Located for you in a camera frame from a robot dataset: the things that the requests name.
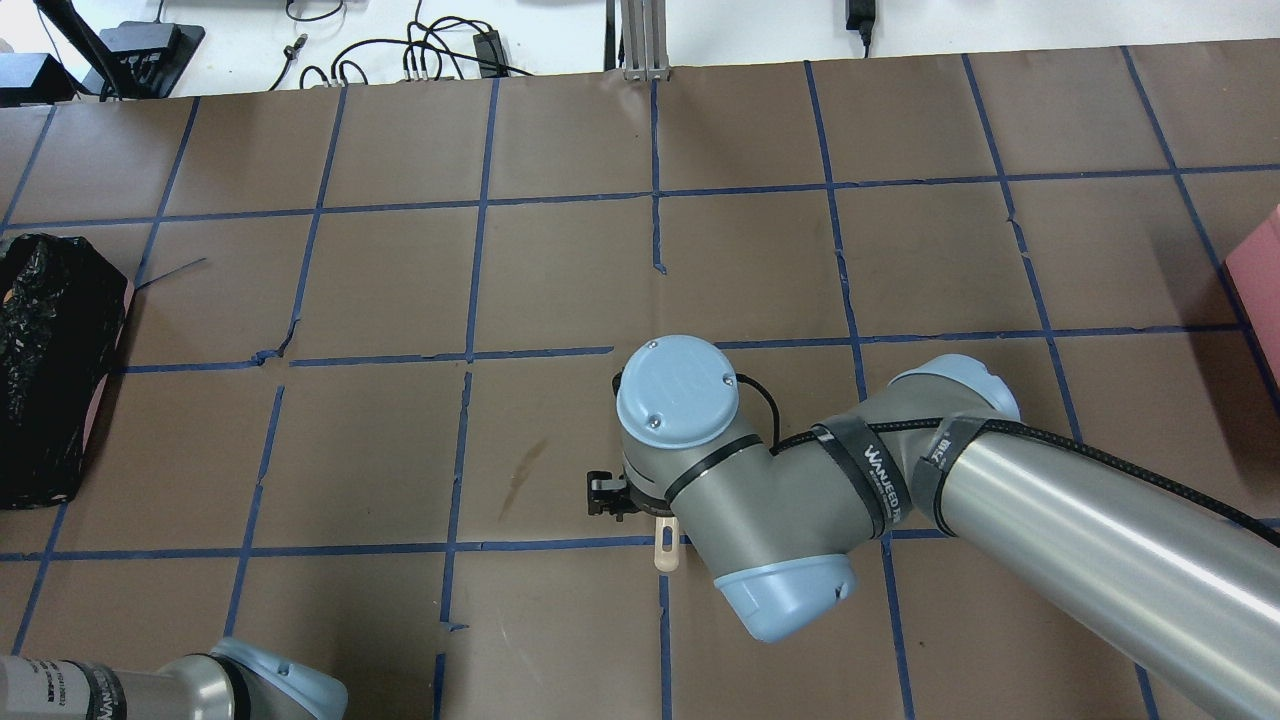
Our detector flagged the pink plastic bin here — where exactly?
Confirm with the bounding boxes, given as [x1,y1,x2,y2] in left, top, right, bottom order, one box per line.
[1226,205,1279,375]

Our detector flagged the bin with black bag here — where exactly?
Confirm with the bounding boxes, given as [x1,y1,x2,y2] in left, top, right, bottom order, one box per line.
[1,233,133,511]

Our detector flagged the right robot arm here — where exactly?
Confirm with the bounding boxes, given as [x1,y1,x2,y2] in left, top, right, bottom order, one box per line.
[585,334,1279,719]

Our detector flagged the silver aluminium frame post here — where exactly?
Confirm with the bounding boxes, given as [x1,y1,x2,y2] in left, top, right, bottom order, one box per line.
[620,0,671,82]

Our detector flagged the black power adapter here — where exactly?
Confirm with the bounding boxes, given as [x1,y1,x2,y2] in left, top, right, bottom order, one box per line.
[474,29,509,77]

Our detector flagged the white hand brush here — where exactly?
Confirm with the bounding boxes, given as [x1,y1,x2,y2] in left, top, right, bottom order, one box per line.
[653,516,684,575]

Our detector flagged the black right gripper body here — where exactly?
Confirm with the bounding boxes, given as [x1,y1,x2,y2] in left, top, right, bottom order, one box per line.
[586,470,641,523]

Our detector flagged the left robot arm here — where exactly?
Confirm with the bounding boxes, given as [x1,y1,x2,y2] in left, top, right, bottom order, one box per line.
[1,637,349,719]

